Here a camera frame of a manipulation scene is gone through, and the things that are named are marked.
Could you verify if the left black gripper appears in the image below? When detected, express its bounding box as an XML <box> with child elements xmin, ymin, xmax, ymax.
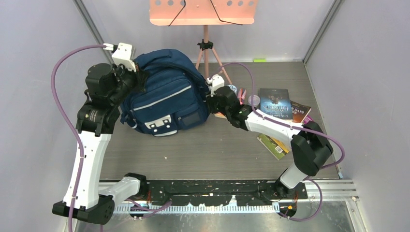
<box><xmin>109</xmin><ymin>60</ymin><xmax>148</xmax><ymax>106</ymax></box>

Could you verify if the navy blue student backpack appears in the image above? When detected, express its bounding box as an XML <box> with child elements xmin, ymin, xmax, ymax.
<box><xmin>120</xmin><ymin>49</ymin><xmax>210</xmax><ymax>137</ymax></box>

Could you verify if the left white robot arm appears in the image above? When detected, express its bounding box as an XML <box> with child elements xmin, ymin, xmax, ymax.
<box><xmin>52</xmin><ymin>63</ymin><xmax>149</xmax><ymax>225</ymax></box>

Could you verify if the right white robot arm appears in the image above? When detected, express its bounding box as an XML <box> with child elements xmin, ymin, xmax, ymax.
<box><xmin>206</xmin><ymin>86</ymin><xmax>334</xmax><ymax>199</ymax></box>

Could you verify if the orange calculator toy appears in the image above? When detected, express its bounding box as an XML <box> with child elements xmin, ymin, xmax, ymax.
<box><xmin>214</xmin><ymin>113</ymin><xmax>227</xmax><ymax>119</ymax></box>

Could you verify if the blue patterned round tin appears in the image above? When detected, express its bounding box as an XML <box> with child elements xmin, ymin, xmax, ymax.
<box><xmin>228</xmin><ymin>85</ymin><xmax>237</xmax><ymax>94</ymax></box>

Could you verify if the pink highlighter marker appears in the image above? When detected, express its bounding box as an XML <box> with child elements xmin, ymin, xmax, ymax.
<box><xmin>237</xmin><ymin>88</ymin><xmax>247</xmax><ymax>104</ymax></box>

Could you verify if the clear small round container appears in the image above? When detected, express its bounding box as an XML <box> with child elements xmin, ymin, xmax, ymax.
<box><xmin>248</xmin><ymin>95</ymin><xmax>261</xmax><ymax>108</ymax></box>

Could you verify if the dark blue fantasy book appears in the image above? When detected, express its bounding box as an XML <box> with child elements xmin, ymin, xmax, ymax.
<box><xmin>259</xmin><ymin>88</ymin><xmax>293</xmax><ymax>122</ymax></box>

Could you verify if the green yellow booklet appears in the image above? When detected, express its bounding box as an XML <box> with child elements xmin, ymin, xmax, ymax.
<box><xmin>257</xmin><ymin>134</ymin><xmax>291</xmax><ymax>160</ymax></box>

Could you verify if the brown cover book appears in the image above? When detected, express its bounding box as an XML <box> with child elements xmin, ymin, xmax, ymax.
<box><xmin>291</xmin><ymin>101</ymin><xmax>311</xmax><ymax>123</ymax></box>

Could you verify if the purple magenta booklet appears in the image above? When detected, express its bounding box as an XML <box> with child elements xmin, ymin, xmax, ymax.
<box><xmin>303</xmin><ymin>115</ymin><xmax>313</xmax><ymax>124</ymax></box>

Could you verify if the pink music stand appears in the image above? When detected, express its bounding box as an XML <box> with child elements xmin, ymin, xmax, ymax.
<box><xmin>149</xmin><ymin>0</ymin><xmax>259</xmax><ymax>77</ymax></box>

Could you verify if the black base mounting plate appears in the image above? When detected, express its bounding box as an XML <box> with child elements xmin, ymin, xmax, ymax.
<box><xmin>142</xmin><ymin>179</ymin><xmax>308</xmax><ymax>206</ymax></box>

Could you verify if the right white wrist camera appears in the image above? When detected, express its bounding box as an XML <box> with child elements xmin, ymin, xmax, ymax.
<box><xmin>206</xmin><ymin>74</ymin><xmax>225</xmax><ymax>97</ymax></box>

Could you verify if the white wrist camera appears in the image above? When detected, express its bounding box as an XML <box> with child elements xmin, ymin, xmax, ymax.
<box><xmin>112</xmin><ymin>43</ymin><xmax>137</xmax><ymax>72</ymax></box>
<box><xmin>206</xmin><ymin>74</ymin><xmax>225</xmax><ymax>97</ymax></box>

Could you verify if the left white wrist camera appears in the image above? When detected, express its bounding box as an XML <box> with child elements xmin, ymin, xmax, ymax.
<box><xmin>112</xmin><ymin>43</ymin><xmax>137</xmax><ymax>72</ymax></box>

